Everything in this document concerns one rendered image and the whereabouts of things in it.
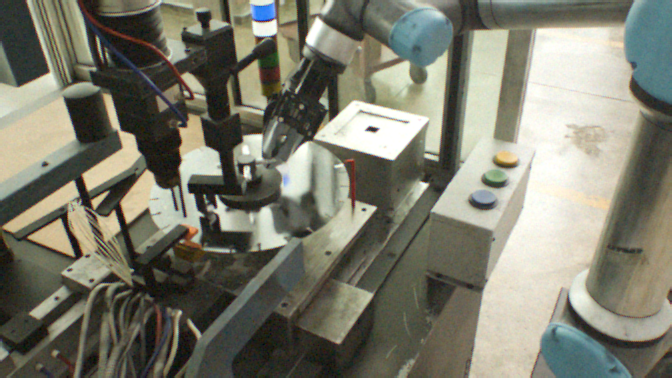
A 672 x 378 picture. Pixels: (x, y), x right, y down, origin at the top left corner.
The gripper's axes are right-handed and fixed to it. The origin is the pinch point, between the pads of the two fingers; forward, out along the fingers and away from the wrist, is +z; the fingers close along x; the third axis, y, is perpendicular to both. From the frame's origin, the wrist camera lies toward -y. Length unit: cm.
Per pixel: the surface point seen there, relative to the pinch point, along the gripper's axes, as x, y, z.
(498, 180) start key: 37.9, -3.6, -13.4
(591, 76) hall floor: 170, -241, -39
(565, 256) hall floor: 125, -95, 22
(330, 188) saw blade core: 10.6, 3.0, -1.1
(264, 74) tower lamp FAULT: -6.1, -25.2, -6.2
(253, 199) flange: -0.2, 6.4, 4.8
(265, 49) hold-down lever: -8.7, 12.6, -18.8
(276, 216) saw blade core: 3.8, 9.5, 4.4
